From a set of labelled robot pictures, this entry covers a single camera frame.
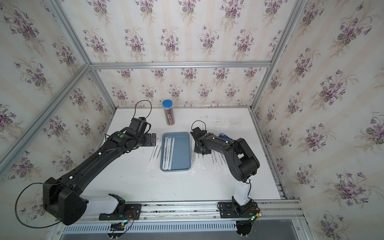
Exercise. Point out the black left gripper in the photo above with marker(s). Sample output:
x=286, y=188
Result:
x=149, y=142

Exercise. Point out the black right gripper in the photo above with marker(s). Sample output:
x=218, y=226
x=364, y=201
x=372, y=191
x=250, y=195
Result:
x=197, y=151

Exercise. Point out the straw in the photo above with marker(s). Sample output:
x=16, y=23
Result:
x=152, y=158
x=165, y=155
x=201, y=163
x=157, y=155
x=169, y=144
x=215, y=161
x=171, y=153
x=193, y=164
x=223, y=162

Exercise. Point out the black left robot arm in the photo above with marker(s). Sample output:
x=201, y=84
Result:
x=63, y=198

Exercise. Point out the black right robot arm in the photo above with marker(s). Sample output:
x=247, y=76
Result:
x=240, y=159

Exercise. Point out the blue storage tray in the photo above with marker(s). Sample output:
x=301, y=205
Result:
x=182, y=152

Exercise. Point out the pencil tube with blue lid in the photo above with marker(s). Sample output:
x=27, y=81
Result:
x=168, y=108

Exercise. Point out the vented metal strip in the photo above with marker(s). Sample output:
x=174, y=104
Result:
x=153, y=227

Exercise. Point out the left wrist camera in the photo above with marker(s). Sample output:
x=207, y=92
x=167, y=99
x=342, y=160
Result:
x=139, y=125

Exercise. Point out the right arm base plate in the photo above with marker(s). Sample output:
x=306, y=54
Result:
x=231, y=210

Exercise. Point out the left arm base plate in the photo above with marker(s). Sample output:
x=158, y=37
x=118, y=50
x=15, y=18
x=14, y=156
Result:
x=128, y=211

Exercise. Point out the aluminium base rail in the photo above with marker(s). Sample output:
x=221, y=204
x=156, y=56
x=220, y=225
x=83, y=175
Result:
x=203, y=211

